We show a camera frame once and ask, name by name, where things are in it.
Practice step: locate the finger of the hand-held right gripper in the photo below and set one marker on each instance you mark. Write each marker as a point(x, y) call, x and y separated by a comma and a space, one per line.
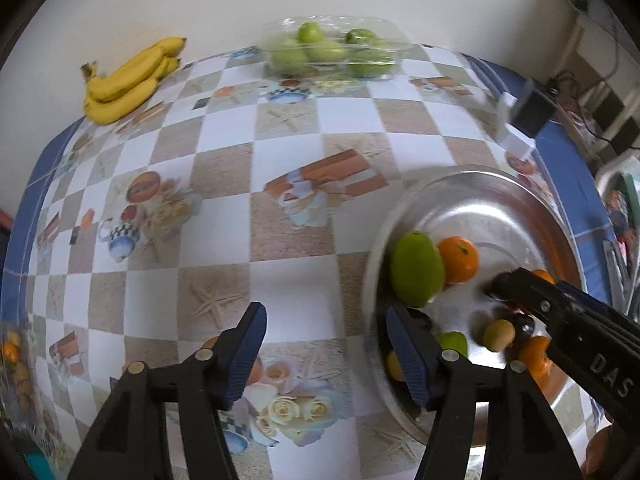
point(530, 292)
point(585, 297)

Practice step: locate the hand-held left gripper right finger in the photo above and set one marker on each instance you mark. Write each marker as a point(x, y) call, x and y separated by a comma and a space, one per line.
point(410, 360)

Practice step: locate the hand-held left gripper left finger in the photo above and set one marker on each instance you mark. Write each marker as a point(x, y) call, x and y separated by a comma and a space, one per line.
point(245, 355)

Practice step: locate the orange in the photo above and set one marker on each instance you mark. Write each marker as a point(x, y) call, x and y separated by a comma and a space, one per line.
point(535, 357)
point(544, 276)
point(459, 260)

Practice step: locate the green mango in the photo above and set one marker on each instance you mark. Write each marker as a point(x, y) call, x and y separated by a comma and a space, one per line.
point(416, 270)
point(454, 342)

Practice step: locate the brown kiwi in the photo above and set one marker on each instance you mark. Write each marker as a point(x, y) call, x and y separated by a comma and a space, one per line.
point(499, 335)

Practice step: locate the round metal plate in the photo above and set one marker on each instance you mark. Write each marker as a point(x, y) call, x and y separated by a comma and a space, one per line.
point(480, 200)

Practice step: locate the black box device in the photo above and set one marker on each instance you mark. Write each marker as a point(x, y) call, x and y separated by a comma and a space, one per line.
point(532, 107)

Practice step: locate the clear plastic bag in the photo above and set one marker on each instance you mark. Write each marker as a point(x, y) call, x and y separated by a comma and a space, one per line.
point(27, 390)

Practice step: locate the pile of tan longans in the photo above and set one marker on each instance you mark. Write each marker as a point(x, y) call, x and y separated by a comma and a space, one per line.
point(22, 375)

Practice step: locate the teal box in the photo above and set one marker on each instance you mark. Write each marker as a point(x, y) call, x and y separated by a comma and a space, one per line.
point(42, 465)

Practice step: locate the small tangerine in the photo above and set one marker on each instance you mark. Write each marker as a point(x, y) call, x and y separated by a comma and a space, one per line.
point(10, 351)

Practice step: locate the yellow banana bunch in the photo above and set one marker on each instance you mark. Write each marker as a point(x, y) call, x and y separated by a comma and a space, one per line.
point(120, 100)

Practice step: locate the pile of small green jujubes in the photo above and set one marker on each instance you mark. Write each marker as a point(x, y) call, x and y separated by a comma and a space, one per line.
point(290, 60)

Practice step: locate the clear plastic container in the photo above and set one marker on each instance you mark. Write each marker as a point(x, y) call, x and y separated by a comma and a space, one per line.
point(330, 25)

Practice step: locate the white bracket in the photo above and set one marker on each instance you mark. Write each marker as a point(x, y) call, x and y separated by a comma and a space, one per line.
point(515, 145)

